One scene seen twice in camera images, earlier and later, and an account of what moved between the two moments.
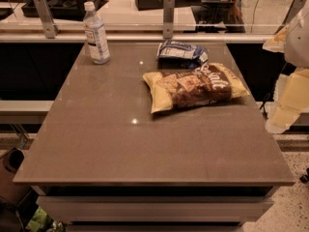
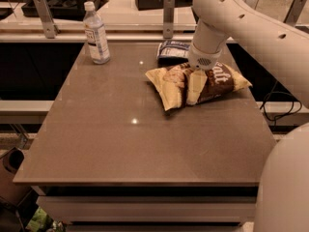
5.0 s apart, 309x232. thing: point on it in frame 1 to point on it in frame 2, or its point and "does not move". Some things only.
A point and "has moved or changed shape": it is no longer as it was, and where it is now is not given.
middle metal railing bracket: x=168 y=15 does not move
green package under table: x=39 y=217 does not move
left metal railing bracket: x=49 y=25 does not move
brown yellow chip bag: x=204 y=85 has moved or changed shape
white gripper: x=298 y=43 to x=203 y=60
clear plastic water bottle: x=96 y=35 does not move
